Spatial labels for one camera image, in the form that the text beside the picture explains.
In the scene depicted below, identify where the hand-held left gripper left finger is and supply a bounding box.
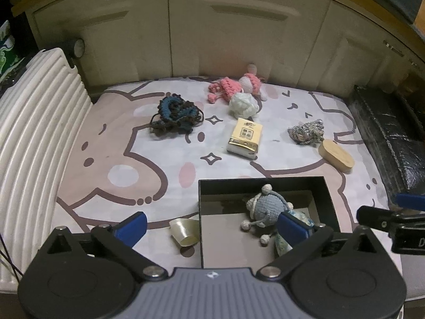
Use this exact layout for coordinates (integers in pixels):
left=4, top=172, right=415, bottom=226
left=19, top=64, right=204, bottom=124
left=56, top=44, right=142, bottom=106
left=40, top=211, right=168, bottom=282

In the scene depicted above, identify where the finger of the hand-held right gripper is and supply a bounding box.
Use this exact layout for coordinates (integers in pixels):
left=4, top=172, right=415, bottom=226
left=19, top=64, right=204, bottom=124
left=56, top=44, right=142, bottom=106
left=394, top=193, right=425, bottom=212
left=356, top=205, right=404, bottom=231

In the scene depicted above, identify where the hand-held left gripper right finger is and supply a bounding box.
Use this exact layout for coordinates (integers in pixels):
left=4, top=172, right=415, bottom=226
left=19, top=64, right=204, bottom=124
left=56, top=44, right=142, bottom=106
left=256, top=211, right=384, bottom=282

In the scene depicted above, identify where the black box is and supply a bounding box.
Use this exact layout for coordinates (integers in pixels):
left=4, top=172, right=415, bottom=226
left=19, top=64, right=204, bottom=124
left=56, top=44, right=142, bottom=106
left=198, top=176, right=342, bottom=270

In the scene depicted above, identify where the oval wooden box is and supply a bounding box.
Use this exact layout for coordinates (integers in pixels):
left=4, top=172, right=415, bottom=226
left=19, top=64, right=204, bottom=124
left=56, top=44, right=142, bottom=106
left=318, top=138, right=355, bottom=174

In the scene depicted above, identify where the grey white knitted piece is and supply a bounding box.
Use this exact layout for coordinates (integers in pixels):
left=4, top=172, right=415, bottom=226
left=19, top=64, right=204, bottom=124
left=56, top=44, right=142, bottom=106
left=287, top=119, right=328, bottom=146

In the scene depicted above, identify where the yellow white tissue pack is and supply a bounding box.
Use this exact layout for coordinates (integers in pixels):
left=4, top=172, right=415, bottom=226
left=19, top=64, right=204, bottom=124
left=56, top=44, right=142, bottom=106
left=227, top=117, right=264, bottom=160

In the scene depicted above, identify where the dark blue crochet piece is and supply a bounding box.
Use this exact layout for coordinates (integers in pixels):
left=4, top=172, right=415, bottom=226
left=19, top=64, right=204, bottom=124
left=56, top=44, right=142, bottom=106
left=149, top=93, right=206, bottom=137

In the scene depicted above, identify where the floral cloth pouch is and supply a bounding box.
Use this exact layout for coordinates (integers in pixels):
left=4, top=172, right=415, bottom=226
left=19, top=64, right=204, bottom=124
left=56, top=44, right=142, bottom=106
left=274, top=208, right=316, bottom=260

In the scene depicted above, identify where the grey crochet doll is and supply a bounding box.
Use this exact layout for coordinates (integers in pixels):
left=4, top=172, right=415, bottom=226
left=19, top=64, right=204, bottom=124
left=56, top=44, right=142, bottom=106
left=240, top=184, right=294, bottom=246

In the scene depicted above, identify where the cartoon printed blanket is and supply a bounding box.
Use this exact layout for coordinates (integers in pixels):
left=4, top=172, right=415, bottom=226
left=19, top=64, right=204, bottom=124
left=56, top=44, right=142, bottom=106
left=55, top=76, right=404, bottom=273

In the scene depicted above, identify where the black case at right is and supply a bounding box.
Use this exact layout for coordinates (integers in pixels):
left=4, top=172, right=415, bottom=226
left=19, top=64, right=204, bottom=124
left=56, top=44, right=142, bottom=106
left=348, top=85, right=425, bottom=191

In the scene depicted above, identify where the white yarn ball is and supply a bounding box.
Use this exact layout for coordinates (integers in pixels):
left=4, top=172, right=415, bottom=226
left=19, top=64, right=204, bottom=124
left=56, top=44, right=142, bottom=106
left=229, top=92, right=260, bottom=119

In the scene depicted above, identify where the white ribbed suitcase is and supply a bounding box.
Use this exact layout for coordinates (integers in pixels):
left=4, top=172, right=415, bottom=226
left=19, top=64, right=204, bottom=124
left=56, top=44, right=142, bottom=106
left=0, top=47, right=94, bottom=293

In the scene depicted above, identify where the cream cabinet door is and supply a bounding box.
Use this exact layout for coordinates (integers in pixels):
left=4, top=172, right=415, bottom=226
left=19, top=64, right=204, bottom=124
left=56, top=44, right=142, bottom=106
left=299, top=3, right=415, bottom=102
left=31, top=0, right=174, bottom=89
left=168, top=0, right=333, bottom=85

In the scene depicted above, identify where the pink white crochet doll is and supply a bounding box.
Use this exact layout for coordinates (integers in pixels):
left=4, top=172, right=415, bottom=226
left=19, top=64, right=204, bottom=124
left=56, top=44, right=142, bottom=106
left=238, top=63, right=268, bottom=102

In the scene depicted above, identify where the pink crochet hat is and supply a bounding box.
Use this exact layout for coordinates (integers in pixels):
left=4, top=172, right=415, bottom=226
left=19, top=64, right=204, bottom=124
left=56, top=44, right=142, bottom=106
left=207, top=77, right=244, bottom=104

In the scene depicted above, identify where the cardboard box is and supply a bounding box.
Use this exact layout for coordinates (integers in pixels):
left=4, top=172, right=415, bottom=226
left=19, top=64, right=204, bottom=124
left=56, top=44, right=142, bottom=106
left=413, top=3, right=425, bottom=38

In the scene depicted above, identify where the green printed package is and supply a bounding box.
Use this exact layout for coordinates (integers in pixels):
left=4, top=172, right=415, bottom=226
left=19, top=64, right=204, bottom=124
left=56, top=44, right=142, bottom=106
left=0, top=20, right=28, bottom=84

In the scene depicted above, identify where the grey countertop with wooden edge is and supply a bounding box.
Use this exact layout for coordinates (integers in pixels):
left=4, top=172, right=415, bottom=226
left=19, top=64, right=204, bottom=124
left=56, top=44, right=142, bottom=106
left=10, top=0, right=425, bottom=42

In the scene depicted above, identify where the black cable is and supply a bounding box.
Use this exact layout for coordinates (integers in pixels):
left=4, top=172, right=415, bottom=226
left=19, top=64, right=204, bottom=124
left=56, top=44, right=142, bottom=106
left=0, top=234, right=24, bottom=277

